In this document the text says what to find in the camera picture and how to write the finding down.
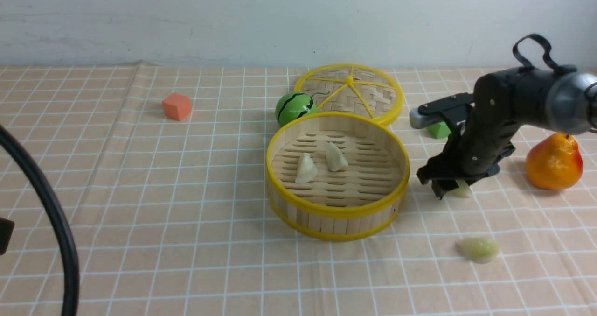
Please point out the white dumpling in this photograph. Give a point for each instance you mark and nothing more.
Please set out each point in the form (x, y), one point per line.
(306, 169)
(335, 158)

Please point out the green foam cube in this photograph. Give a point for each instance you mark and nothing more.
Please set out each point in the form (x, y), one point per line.
(439, 131)

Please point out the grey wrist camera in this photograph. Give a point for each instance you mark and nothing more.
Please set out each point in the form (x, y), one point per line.
(450, 110)

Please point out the bamboo steamer tray yellow rim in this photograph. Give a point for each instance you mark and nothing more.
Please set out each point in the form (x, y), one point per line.
(350, 204)

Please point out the peach grid tablecloth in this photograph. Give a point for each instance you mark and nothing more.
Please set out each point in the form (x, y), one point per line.
(171, 218)

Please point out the white dumpling bottom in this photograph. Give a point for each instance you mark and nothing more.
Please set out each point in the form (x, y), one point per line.
(335, 158)

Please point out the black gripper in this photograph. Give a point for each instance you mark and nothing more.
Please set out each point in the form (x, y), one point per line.
(503, 102)

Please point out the green toy watermelon ball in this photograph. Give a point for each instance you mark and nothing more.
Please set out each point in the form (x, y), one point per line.
(293, 106)

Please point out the orange yellow toy pear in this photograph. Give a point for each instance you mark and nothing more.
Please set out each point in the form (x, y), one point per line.
(554, 163)

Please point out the greenish dumpling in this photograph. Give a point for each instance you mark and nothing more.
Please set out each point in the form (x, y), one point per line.
(480, 250)
(463, 190)

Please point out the dark foreground object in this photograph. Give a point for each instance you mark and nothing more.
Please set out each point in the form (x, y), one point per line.
(6, 231)

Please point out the woven bamboo steamer lid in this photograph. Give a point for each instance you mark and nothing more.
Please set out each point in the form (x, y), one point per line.
(353, 89)

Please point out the orange foam cube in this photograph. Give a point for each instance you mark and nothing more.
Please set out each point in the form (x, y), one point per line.
(177, 107)

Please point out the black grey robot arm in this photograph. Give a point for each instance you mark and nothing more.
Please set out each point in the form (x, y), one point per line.
(571, 104)

